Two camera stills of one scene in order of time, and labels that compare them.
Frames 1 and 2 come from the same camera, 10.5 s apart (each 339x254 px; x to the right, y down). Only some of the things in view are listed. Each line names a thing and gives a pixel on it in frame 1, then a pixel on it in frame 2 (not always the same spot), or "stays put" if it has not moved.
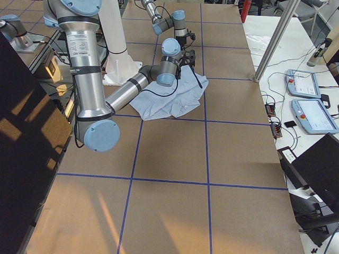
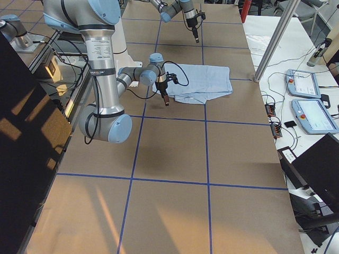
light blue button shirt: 157,100 to 197,83
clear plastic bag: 257,44 stays put
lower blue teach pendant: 313,116 stays put
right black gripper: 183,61 to 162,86
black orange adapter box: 270,109 stays put
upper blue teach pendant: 302,83 stays put
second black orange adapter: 276,129 stays put
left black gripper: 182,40 to 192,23
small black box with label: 286,156 stays put
